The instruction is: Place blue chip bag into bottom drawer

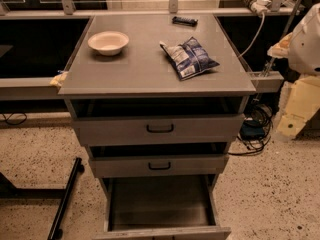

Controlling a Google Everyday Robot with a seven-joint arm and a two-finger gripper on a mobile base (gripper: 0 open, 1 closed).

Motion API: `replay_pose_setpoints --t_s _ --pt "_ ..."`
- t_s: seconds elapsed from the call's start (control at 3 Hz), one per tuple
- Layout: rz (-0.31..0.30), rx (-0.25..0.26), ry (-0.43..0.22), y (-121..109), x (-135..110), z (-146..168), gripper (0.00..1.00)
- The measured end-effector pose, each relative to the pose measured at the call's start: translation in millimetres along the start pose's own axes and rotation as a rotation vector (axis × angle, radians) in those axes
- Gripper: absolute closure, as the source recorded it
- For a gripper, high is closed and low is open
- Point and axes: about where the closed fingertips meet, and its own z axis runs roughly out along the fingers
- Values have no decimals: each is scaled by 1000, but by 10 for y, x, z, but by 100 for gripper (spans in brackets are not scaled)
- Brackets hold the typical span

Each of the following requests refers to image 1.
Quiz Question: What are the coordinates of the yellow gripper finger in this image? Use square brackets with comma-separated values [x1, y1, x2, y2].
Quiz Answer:
[267, 33, 292, 58]
[276, 76, 320, 139]

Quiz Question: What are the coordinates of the blue white chip bag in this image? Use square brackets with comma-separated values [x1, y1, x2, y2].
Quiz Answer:
[159, 37, 219, 81]

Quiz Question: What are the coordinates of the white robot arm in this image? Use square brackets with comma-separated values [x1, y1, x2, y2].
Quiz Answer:
[268, 4, 320, 139]

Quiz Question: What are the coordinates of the grey top drawer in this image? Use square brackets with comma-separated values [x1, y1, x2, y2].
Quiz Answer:
[73, 114, 244, 146]

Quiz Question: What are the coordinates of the grey drawer cabinet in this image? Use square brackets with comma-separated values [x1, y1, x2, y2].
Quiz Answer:
[58, 13, 257, 240]

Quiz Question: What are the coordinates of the grey middle drawer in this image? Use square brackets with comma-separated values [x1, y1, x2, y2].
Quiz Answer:
[89, 154, 228, 178]

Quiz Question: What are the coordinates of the grey open bottom drawer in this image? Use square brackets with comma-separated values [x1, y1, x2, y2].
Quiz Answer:
[92, 175, 231, 240]

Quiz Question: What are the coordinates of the blue box on floor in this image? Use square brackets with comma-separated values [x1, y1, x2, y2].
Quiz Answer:
[240, 120, 265, 140]

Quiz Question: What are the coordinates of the black rectangular remote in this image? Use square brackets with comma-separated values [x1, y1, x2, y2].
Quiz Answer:
[172, 16, 198, 27]

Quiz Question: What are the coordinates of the white ceramic bowl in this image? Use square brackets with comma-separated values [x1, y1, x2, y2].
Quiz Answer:
[88, 31, 129, 56]

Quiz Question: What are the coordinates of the yellow tape scrap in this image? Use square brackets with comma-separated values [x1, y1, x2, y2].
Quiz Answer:
[50, 72, 68, 88]

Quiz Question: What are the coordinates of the black metal floor stand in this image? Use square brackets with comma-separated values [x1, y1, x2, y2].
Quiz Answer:
[0, 157, 84, 240]

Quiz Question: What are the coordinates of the white power plug cable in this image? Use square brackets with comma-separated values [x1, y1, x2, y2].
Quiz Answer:
[237, 0, 272, 60]

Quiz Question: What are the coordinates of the black cable bundle on floor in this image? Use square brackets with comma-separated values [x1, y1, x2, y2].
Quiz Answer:
[228, 102, 274, 157]

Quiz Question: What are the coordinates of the grey metal rail frame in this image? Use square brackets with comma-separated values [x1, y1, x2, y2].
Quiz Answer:
[0, 0, 313, 102]

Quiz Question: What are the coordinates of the black cable loop left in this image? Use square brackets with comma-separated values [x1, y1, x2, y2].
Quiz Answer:
[0, 112, 28, 126]

